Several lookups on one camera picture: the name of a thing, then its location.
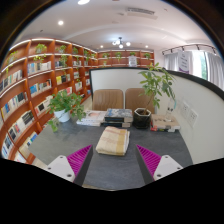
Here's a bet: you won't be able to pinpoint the leafy plant in white pot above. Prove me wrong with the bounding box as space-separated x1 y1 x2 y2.
46 89 88 133

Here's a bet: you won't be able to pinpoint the white wall outlet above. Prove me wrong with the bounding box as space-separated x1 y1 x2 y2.
187 108 199 128
180 101 190 120

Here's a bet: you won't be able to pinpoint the white portrait cover book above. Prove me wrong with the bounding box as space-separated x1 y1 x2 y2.
81 110 108 123

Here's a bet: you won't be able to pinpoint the beige flat book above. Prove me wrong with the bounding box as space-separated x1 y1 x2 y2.
151 114 181 130

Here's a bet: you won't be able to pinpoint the black track light rail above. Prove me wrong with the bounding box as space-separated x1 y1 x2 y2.
162 43 218 56

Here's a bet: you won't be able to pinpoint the black multi-bulb ceiling lamp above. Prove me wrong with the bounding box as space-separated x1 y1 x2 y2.
112 36 132 50

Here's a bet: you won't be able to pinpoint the recessed ceiling lights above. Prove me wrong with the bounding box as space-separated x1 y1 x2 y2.
57 0 104 50

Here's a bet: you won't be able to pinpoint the dark blue-lettered book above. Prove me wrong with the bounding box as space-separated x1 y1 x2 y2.
100 120 132 129

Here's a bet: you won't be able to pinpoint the clear acrylic sign stand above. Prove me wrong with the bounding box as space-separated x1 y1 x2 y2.
165 98 177 121

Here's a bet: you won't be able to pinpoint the white curtain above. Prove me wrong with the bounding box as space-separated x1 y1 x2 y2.
163 51 224 82

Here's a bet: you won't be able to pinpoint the tall plant in black pot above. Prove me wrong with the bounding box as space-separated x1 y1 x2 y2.
132 62 177 130

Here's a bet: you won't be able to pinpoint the thin white book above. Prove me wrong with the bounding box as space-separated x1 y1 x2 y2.
76 119 102 127

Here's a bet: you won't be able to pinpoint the grey photo cover book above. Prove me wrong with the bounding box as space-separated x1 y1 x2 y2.
104 108 134 123

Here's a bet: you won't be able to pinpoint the cream yellow-striped towel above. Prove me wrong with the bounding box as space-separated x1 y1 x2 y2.
95 125 131 157

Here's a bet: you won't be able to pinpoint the orange wooden bookshelf unit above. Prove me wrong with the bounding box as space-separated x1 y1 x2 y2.
0 37 155 164

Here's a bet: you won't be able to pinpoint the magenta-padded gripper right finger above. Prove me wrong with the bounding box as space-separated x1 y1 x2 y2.
134 144 184 186

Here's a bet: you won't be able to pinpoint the red-spined book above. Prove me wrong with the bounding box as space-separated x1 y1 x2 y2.
149 124 176 133

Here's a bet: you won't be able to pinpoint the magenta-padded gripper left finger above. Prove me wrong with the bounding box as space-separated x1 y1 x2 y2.
45 144 95 187

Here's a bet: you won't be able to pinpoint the hanging white sign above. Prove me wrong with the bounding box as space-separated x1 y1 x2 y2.
177 50 194 74

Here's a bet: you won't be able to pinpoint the ceiling air vent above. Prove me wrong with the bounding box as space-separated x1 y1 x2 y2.
126 7 156 20

